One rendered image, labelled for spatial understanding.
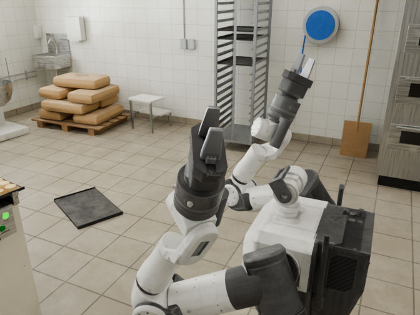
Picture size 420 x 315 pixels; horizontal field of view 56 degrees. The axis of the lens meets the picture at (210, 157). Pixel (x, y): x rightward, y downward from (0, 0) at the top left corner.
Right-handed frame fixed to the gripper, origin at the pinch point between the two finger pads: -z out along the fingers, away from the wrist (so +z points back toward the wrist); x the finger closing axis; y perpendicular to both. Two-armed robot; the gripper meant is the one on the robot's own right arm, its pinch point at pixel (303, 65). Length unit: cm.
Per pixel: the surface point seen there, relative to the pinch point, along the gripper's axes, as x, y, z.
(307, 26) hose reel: -262, 236, -62
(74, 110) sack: -110, 420, 147
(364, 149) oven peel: -335, 143, 38
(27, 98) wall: -97, 580, 189
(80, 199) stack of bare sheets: -60, 224, 175
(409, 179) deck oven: -295, 67, 42
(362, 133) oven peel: -328, 150, 23
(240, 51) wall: -250, 313, -9
